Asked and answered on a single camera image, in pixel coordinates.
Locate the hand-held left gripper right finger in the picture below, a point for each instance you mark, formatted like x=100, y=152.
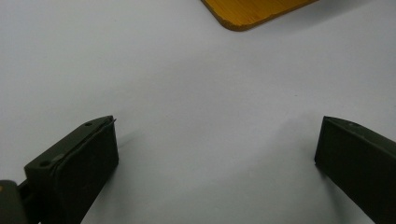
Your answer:
x=358, y=165

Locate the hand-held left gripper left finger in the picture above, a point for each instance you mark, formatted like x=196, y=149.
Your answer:
x=74, y=174

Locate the white table mat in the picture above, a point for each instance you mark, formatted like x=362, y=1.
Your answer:
x=186, y=93

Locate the orange wooden trivet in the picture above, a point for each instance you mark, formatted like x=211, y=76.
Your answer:
x=249, y=12

